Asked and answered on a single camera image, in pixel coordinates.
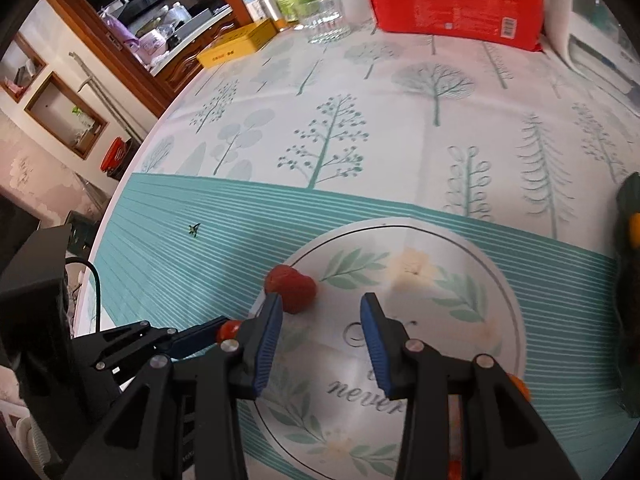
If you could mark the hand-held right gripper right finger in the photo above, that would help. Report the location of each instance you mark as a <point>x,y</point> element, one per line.
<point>376,350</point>

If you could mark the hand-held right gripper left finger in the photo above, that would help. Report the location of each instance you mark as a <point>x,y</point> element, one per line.
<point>265,350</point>

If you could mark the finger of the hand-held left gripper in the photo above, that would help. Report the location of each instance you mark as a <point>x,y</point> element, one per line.
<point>195,341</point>

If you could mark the small red tomato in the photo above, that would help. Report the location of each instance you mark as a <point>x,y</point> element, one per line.
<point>228,330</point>

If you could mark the large orange tangerine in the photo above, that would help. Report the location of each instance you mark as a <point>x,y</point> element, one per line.
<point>519,385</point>

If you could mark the dark green scalloped plate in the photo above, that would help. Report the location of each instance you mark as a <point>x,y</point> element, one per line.
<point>630,310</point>

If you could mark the yellow-orange kumquat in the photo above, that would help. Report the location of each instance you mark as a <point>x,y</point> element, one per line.
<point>634,230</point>

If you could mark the teal striped table runner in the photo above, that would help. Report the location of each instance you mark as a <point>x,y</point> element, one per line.
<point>190,280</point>

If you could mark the round floral placemat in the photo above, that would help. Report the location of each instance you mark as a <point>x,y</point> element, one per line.
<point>450,310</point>

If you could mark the red plastic basket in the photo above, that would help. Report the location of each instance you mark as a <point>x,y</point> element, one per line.
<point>116,156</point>

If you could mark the tree print tablecloth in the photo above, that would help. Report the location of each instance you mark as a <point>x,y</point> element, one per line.
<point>400,125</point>

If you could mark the wooden kitchen cabinet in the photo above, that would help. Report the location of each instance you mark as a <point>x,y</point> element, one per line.
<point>150,67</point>

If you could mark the yellow flat box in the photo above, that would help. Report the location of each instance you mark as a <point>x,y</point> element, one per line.
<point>235,45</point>

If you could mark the purple plastic bag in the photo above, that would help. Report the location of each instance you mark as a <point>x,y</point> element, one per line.
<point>119,24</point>

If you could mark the clear drinking glass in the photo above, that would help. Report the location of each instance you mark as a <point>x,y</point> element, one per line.
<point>325,22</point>

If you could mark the small metal tin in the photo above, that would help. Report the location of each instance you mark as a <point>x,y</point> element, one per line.
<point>270,8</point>

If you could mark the white and blue carton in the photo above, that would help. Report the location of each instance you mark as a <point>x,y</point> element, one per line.
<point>251,1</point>

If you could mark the red paper cup package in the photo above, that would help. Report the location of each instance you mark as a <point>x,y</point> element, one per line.
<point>455,2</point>

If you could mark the white countertop dish cabinet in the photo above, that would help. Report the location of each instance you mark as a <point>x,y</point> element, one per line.
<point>595,35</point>

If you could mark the wooden framed wall niche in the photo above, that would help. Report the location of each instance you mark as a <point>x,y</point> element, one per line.
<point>65,115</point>

